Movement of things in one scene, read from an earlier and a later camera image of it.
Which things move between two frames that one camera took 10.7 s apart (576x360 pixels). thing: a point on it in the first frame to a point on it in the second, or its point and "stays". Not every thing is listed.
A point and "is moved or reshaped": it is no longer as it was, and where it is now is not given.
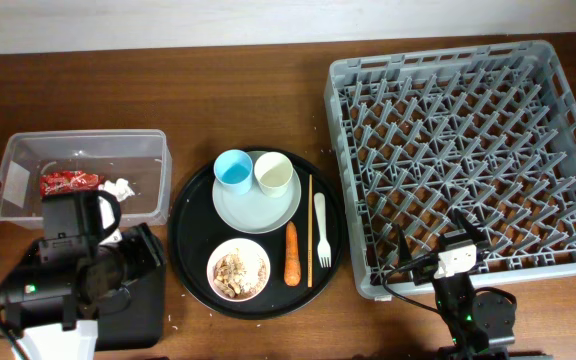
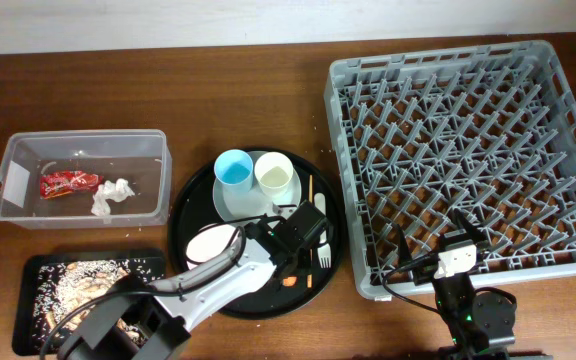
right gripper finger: [471, 228] stays
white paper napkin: [120, 189] stays
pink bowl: [238, 270] is moved or reshaped
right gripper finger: [404, 254] stays
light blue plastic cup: [234, 169] stays
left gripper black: [146, 247] to [305, 258]
